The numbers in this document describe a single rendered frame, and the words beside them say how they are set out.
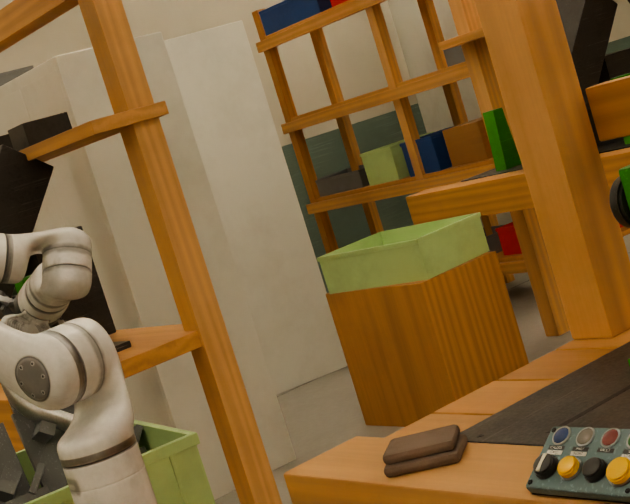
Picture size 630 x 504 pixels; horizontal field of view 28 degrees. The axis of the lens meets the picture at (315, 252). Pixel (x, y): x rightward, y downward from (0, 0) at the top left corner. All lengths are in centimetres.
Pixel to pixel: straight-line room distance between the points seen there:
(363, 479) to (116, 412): 34
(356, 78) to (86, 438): 891
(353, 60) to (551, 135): 832
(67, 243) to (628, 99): 89
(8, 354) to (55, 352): 7
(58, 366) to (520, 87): 94
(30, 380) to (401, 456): 47
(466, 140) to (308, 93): 273
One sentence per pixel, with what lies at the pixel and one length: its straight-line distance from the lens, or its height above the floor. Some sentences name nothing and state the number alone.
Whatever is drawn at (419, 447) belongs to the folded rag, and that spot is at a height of 93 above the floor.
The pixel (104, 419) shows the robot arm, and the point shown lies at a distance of 149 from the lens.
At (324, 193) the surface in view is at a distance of 863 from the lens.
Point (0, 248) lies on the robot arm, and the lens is 177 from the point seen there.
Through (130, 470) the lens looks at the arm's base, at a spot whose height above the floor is 103.
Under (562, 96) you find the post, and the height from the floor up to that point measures 127.
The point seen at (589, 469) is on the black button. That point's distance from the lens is 131.
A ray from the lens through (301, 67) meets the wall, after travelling 998.
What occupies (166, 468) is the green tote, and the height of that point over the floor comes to 93.
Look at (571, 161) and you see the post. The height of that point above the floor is 117.
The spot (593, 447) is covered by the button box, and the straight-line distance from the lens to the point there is 135.
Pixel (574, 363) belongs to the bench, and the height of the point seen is 88.
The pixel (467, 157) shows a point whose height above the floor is 88.
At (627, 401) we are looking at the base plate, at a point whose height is 90.
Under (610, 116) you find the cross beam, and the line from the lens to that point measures 205.
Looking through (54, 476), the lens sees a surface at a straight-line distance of 210.
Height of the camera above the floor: 135
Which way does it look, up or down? 6 degrees down
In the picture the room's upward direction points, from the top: 17 degrees counter-clockwise
